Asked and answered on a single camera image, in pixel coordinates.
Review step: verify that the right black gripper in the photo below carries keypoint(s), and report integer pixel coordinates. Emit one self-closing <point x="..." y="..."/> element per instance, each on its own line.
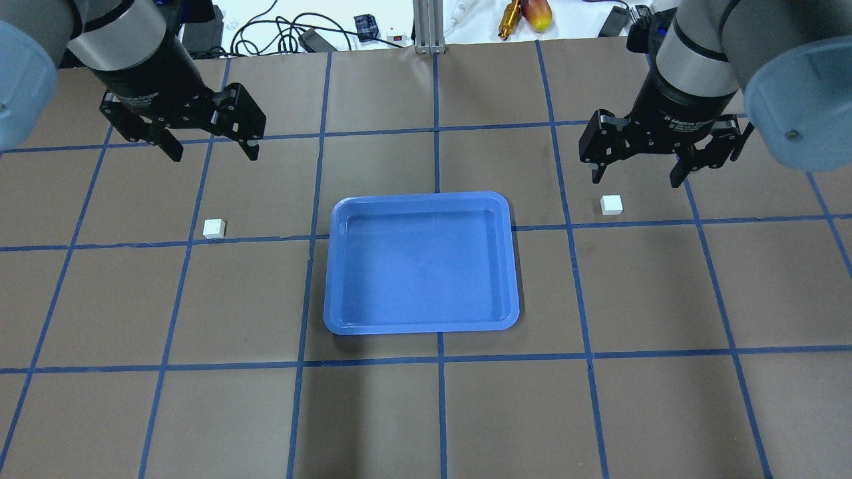
<point x="677" y="101"/>

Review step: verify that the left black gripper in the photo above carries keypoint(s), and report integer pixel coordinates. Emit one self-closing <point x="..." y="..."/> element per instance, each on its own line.
<point x="152" y="78"/>

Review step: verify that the white block with studs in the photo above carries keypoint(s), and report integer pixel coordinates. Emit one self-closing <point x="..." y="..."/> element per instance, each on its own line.
<point x="214" y="228"/>

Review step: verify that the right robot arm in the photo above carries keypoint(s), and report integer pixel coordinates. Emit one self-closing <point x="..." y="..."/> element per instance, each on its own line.
<point x="722" y="70"/>

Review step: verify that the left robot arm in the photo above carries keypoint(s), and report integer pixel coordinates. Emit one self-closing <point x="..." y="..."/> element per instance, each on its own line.
<point x="106" y="36"/>

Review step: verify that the blue plastic tray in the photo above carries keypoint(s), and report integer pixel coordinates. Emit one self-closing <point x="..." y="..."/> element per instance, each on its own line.
<point x="421" y="263"/>

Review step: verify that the black power adapter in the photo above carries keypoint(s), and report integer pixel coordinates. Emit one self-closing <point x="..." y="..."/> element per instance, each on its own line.
<point x="203" y="26"/>

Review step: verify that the black remote device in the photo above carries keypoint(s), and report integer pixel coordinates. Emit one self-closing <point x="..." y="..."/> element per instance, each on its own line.
<point x="615" y="22"/>

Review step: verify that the red yellow fruit toy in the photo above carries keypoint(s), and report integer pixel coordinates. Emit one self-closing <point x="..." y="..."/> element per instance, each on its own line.
<point x="538" y="14"/>

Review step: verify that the small black box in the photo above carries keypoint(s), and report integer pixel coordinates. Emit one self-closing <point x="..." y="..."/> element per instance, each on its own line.
<point x="366" y="27"/>

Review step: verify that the brass metal cylinder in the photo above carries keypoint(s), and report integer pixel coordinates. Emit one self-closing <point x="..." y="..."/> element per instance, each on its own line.
<point x="510" y="19"/>

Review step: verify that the white switch with red button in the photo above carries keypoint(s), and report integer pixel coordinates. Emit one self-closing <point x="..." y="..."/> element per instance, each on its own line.
<point x="397" y="37"/>

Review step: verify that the aluminium frame post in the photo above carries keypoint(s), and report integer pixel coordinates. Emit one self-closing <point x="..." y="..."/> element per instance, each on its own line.
<point x="428" y="27"/>

